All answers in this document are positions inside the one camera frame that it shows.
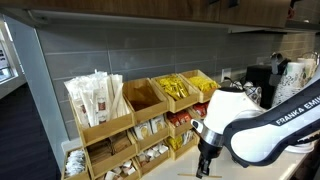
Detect small bamboo bin far left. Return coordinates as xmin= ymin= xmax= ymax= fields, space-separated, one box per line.
xmin=61 ymin=148 xmax=90 ymax=180

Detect white round tray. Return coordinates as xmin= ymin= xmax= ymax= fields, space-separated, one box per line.
xmin=286 ymin=142 xmax=314 ymax=154

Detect wooden upper cabinet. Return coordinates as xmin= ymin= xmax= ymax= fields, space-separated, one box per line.
xmin=0 ymin=0 xmax=291 ymax=28

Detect paper cup stack rear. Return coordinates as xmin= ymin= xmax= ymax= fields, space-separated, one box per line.
xmin=297 ymin=58 xmax=316 ymax=84

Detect black coffee machine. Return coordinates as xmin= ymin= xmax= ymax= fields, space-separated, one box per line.
xmin=246 ymin=53 xmax=290 ymax=109

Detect white wall outlet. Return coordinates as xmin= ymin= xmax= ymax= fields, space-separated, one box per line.
xmin=221 ymin=68 xmax=231 ymax=81

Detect large left bamboo organizer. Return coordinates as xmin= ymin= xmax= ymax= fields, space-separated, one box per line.
xmin=71 ymin=78 xmax=169 ymax=180

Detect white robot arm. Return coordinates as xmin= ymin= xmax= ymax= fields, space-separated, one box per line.
xmin=191 ymin=71 xmax=320 ymax=178

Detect wooden stirrer stick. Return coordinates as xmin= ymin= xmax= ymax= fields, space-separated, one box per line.
xmin=177 ymin=173 xmax=222 ymax=179

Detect paper cup stack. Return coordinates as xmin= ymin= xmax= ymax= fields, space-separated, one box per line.
xmin=272 ymin=62 xmax=304 ymax=106
xmin=297 ymin=58 xmax=316 ymax=84

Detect wrapped white stirrers bundle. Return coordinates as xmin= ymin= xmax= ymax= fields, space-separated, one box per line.
xmin=64 ymin=71 xmax=130 ymax=129

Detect wire coffee pod holder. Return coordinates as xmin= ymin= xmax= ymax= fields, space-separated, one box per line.
xmin=230 ymin=81 xmax=262 ymax=105

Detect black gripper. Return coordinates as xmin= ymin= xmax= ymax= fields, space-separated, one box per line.
xmin=196 ymin=140 xmax=222 ymax=179

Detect yellow sweetener packets right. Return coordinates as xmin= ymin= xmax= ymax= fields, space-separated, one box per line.
xmin=189 ymin=76 xmax=219 ymax=92

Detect yellow sweetener packets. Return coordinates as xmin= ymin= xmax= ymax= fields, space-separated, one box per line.
xmin=189 ymin=76 xmax=219 ymax=92
xmin=158 ymin=75 xmax=189 ymax=100

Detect right bamboo organizer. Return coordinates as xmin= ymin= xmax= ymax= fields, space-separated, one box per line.
xmin=151 ymin=69 xmax=220 ymax=160

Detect yellow sweetener packets left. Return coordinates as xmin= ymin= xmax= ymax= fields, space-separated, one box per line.
xmin=158 ymin=75 xmax=189 ymax=100

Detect paper cup stack front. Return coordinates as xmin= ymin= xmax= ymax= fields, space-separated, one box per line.
xmin=272 ymin=62 xmax=304 ymax=106

